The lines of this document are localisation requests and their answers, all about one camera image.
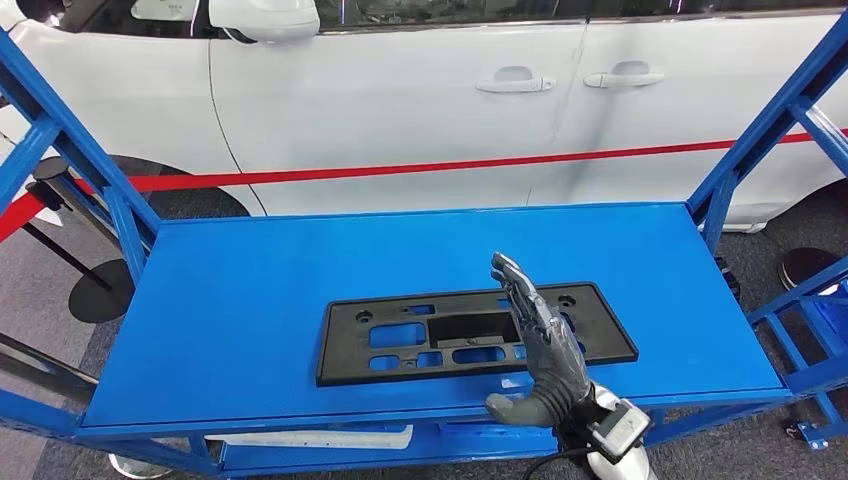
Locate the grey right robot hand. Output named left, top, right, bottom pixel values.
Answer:
left=485, top=251, right=593, bottom=428

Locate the black plastic plate bracket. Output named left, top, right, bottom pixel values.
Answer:
left=315, top=282, right=640, bottom=388

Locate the red barrier belt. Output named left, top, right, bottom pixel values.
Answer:
left=0, top=127, right=848, bottom=245

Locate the black round stanchion base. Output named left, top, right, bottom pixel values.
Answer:
left=779, top=247, right=844, bottom=294

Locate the white car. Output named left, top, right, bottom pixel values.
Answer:
left=0, top=0, right=848, bottom=234

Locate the white car side mirror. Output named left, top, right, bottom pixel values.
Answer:
left=208, top=0, right=321, bottom=44

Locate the black base stanchion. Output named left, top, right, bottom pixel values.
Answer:
left=23, top=156, right=135, bottom=325

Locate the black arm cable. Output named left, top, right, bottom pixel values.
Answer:
left=521, top=447, right=598, bottom=480

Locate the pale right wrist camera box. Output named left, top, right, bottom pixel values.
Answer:
left=591, top=397, right=654, bottom=464

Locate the white car door handle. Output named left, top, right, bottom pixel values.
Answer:
left=475, top=66, right=556, bottom=94
left=582, top=60, right=666, bottom=89

